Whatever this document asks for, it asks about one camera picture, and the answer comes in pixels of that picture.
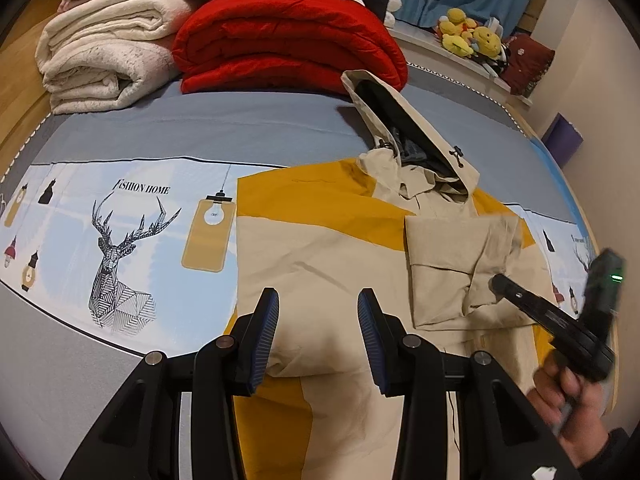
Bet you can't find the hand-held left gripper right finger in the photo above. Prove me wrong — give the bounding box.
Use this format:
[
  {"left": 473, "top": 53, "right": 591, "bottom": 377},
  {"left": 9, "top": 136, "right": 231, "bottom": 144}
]
[{"left": 357, "top": 287, "right": 583, "bottom": 480}]

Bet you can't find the pile of yellow plush toys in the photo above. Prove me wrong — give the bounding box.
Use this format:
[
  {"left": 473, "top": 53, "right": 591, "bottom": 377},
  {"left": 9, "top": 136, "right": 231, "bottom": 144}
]
[{"left": 434, "top": 7, "right": 502, "bottom": 59}]

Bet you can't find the purple box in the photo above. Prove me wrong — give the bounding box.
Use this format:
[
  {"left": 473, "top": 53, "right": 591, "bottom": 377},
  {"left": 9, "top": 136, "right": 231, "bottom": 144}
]
[{"left": 542, "top": 113, "right": 584, "bottom": 169}]

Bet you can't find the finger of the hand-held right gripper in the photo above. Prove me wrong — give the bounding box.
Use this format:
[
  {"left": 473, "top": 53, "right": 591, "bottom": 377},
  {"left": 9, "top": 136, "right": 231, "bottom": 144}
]
[{"left": 489, "top": 273, "right": 583, "bottom": 343}]

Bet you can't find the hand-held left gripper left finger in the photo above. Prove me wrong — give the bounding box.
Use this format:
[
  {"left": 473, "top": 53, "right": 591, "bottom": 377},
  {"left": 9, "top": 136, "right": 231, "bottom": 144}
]
[{"left": 60, "top": 287, "right": 281, "bottom": 480}]

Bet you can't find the beige and yellow hooded jacket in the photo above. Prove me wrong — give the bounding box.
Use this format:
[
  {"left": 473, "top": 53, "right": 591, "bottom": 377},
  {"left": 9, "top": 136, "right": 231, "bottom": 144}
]
[{"left": 223, "top": 70, "right": 562, "bottom": 480}]

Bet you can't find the dark red cushion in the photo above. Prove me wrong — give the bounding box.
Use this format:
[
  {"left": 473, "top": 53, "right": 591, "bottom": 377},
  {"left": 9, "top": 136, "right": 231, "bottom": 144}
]
[{"left": 500, "top": 34, "right": 556, "bottom": 97}]

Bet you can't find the person's right forearm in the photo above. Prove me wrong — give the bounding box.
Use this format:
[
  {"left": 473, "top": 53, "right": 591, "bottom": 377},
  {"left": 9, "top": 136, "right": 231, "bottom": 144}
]
[{"left": 580, "top": 427, "right": 637, "bottom": 480}]

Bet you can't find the grey printed bed sheet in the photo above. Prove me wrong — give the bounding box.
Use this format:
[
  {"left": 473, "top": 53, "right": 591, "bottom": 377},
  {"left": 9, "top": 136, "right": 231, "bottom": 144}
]
[{"left": 0, "top": 57, "right": 603, "bottom": 480}]

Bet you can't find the red folded blanket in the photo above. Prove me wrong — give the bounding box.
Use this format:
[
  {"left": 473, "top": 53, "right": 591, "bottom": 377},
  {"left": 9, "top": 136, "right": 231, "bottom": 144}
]
[{"left": 171, "top": 0, "right": 410, "bottom": 96}]

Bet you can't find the white window sill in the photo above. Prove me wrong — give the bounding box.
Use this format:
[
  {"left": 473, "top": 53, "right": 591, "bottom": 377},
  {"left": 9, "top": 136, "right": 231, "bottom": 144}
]
[{"left": 389, "top": 24, "right": 533, "bottom": 107}]

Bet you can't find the person's right hand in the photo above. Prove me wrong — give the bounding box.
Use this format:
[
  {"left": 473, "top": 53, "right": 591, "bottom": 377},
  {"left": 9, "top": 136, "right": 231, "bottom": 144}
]
[{"left": 529, "top": 349, "right": 615, "bottom": 467}]

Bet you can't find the white fleece folded blanket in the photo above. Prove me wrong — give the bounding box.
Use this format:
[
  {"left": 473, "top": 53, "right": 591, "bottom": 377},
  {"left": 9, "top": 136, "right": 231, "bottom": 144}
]
[{"left": 36, "top": 0, "right": 202, "bottom": 116}]

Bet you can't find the black white striped toy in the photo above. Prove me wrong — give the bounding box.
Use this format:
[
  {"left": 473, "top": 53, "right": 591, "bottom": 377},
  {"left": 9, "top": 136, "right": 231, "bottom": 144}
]
[{"left": 479, "top": 42, "right": 512, "bottom": 79}]

